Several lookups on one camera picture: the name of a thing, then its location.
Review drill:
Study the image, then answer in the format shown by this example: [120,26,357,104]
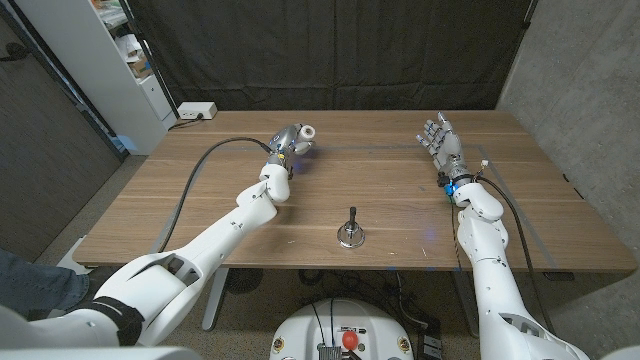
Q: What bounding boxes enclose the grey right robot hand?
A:
[415,111,474,189]

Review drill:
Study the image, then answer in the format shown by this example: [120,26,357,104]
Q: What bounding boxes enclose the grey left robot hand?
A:
[267,123,316,169]

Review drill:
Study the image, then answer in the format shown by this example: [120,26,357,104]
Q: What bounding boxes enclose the white power strip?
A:
[177,101,219,121]

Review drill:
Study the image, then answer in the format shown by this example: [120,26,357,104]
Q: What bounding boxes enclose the black backdrop curtain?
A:
[124,0,539,112]

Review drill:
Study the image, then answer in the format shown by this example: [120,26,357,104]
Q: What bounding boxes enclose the black round grille disc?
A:
[224,268,265,295]

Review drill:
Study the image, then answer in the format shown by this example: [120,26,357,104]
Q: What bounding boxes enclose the black backdrop stand pole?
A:
[117,0,181,120]

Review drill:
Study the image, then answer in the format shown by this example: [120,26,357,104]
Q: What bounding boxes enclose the grey table leg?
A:
[201,268,230,332]
[452,271,485,339]

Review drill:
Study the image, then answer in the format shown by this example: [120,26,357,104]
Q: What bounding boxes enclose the cardboard box on shelf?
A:
[127,54,154,80]

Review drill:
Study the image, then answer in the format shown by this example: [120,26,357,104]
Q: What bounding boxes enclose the white robot torso base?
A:
[268,298,415,360]

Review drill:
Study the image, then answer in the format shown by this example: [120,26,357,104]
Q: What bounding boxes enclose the black floor power strip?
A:
[417,332,444,360]

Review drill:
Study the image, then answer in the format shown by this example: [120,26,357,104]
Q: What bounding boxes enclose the white shelf cabinet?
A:
[14,0,179,156]

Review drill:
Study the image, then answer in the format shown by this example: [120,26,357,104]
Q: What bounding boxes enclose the person's leg in jeans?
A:
[0,248,94,321]

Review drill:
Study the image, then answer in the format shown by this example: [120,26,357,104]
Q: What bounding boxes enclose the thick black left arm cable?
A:
[157,136,274,254]

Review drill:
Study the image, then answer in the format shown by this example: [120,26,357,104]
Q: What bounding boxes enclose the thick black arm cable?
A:
[157,136,274,254]
[474,174,557,334]

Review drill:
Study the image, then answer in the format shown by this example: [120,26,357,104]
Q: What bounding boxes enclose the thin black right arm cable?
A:
[449,198,464,272]

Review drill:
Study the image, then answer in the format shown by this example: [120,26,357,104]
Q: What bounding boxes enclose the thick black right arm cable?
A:
[474,174,557,334]

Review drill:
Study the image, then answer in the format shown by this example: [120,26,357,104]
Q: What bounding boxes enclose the black floor cable bundle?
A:
[298,269,426,329]

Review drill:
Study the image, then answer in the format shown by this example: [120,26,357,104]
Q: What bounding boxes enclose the black door handle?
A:
[0,42,30,64]

